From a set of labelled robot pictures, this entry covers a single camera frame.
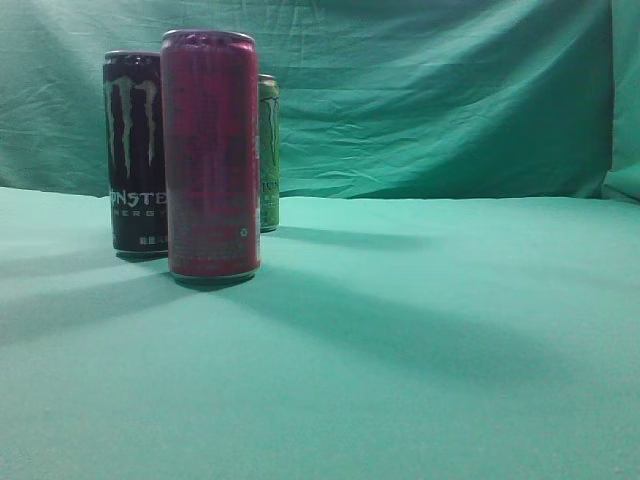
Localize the green Monster energy can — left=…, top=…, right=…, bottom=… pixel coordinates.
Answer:
left=258, top=74, right=280, bottom=232

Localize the pink energy drink can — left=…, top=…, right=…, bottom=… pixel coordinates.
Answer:
left=160, top=29, right=260, bottom=282

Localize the black Monster energy can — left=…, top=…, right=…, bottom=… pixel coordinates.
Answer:
left=103, top=50, right=168, bottom=258

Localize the green backdrop cloth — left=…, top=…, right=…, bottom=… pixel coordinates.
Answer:
left=1, top=1, right=639, bottom=201

